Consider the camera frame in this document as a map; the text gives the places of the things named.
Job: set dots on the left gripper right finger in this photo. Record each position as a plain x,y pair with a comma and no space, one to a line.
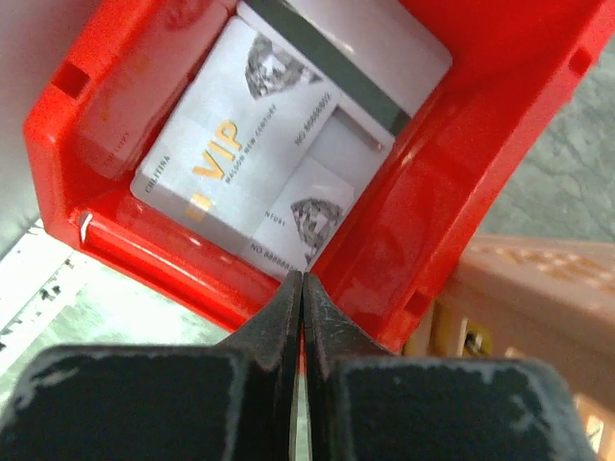
366,403

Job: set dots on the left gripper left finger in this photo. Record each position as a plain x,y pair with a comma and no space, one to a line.
235,400

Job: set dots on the pink file organizer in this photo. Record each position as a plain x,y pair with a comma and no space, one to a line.
521,297

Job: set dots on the white VIP card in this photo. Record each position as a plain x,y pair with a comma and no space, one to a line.
237,135

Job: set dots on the red bin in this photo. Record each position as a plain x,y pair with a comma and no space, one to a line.
515,64

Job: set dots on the white cards in left bin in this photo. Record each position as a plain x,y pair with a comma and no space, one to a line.
347,76

